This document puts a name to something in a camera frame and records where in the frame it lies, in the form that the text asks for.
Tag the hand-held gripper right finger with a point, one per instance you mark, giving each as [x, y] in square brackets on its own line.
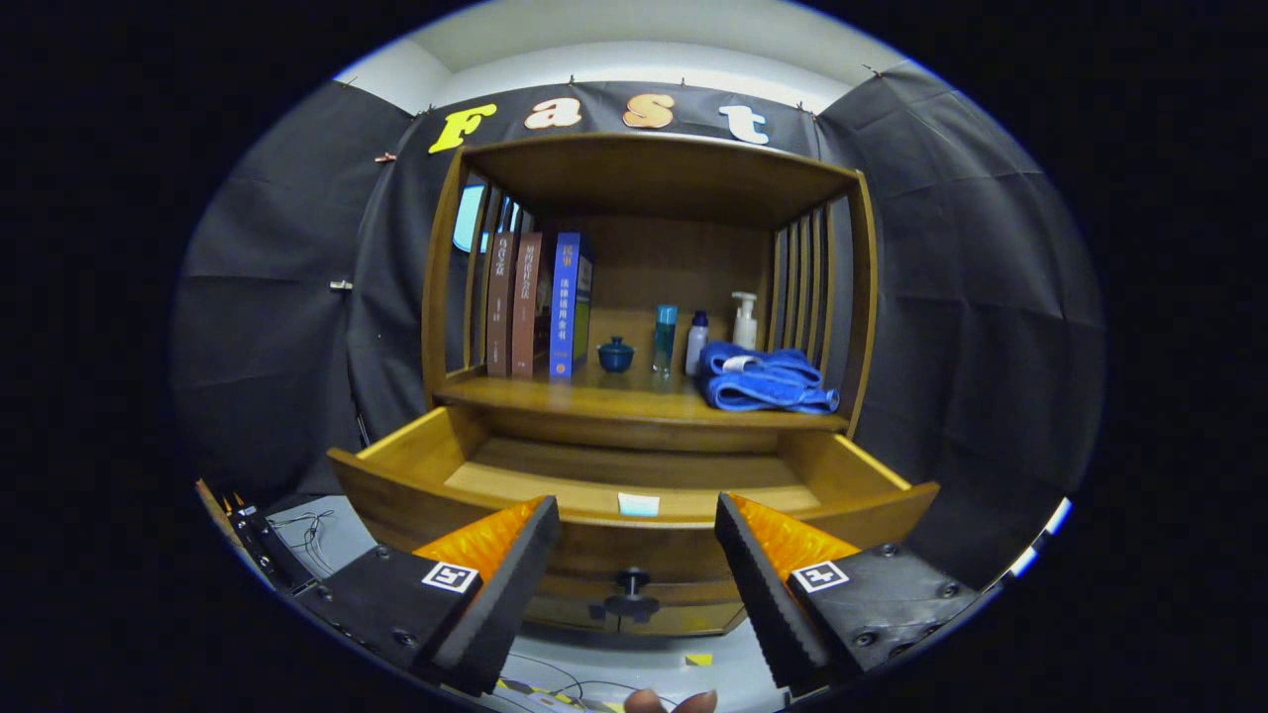
[768, 604]

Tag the wooden countertop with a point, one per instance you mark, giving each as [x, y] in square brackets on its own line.
[594, 396]

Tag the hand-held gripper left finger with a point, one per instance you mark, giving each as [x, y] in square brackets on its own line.
[510, 604]

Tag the white pump bottle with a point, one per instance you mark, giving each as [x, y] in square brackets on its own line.
[745, 322]

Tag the wooden cabinet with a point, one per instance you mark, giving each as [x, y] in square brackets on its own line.
[674, 257]

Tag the black power strip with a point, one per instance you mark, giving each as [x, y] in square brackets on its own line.
[260, 540]

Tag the reddish brown book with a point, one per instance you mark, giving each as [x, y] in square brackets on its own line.
[525, 307]

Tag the wooden cabinet door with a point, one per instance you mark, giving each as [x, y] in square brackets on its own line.
[570, 619]
[703, 620]

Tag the black backdrop cloth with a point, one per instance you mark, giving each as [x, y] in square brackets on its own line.
[971, 297]

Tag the black drawer knob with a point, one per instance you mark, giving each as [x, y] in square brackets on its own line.
[631, 594]

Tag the blue book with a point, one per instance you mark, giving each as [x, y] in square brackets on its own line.
[567, 307]

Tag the wooden drawer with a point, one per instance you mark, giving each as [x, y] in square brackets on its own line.
[634, 540]

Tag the dark brown book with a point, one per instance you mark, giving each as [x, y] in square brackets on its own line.
[500, 307]

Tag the white bottle with blue cap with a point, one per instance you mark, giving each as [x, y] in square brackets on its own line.
[696, 345]

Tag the blue towel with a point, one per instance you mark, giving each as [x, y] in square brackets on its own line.
[763, 381]

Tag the dark blue lidded bowl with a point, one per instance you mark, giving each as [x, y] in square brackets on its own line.
[615, 355]

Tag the teal bottle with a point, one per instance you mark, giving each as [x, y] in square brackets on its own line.
[665, 337]

